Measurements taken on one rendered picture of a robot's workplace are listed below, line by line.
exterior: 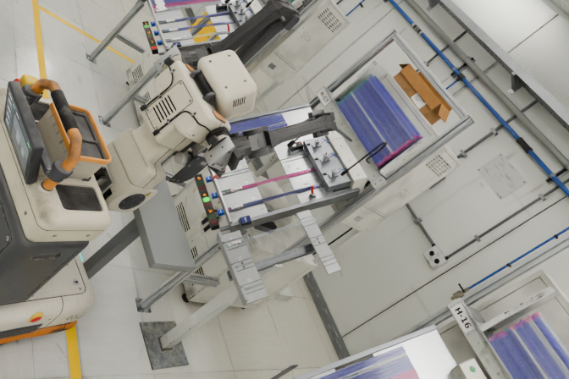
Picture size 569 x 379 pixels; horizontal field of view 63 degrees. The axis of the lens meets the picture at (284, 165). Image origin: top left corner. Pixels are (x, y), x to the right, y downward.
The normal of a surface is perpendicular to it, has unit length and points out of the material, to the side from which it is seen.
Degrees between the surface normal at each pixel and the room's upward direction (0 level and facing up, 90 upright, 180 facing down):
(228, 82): 48
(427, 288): 90
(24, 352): 0
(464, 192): 90
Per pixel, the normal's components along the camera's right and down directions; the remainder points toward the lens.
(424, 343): 0.13, -0.64
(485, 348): -0.57, -0.31
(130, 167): -0.36, -0.20
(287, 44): 0.36, 0.74
